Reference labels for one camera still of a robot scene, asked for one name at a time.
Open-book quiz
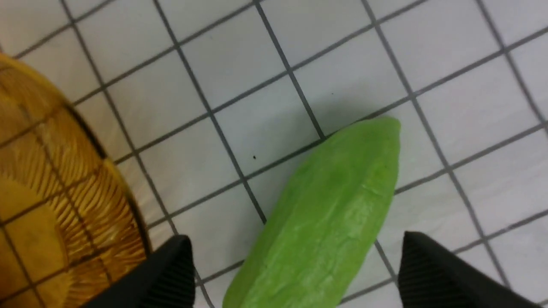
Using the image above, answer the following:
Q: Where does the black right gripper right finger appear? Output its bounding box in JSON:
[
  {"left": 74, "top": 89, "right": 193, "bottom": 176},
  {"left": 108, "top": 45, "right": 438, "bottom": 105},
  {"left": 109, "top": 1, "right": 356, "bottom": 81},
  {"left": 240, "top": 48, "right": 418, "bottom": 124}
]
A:
[{"left": 398, "top": 231, "right": 537, "bottom": 308}]

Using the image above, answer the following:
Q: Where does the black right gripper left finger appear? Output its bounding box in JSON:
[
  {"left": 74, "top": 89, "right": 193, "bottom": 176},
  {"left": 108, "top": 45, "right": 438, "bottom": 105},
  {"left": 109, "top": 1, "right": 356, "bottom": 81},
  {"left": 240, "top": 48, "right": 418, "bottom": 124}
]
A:
[{"left": 84, "top": 235, "right": 197, "bottom": 308}]

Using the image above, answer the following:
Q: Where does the green cucumber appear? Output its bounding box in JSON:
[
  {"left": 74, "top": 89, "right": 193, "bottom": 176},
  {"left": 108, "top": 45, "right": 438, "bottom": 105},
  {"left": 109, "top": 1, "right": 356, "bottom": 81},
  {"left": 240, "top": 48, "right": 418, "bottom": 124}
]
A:
[{"left": 222, "top": 116, "right": 401, "bottom": 308}]

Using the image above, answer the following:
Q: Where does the amber glass plate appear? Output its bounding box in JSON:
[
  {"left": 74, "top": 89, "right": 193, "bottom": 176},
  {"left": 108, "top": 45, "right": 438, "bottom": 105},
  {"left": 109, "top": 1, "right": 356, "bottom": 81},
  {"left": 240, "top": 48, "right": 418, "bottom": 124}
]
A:
[{"left": 1, "top": 54, "right": 152, "bottom": 308}]

